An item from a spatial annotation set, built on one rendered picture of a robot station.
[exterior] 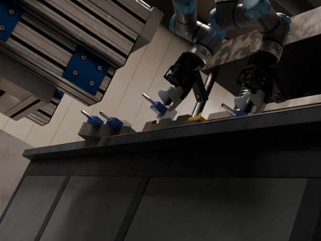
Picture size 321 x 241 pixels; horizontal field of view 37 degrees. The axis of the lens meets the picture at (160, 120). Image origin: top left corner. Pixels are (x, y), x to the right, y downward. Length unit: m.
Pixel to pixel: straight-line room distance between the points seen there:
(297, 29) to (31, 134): 2.42
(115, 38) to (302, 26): 1.65
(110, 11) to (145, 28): 0.10
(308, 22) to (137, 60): 2.34
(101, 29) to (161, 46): 3.69
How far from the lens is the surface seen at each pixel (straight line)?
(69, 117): 4.31
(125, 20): 1.18
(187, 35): 1.74
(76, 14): 1.14
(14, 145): 4.15
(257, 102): 1.45
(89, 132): 1.82
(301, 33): 2.64
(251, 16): 1.51
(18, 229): 2.26
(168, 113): 1.62
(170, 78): 1.64
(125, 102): 4.53
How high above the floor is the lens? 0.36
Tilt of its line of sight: 19 degrees up
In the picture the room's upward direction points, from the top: 24 degrees clockwise
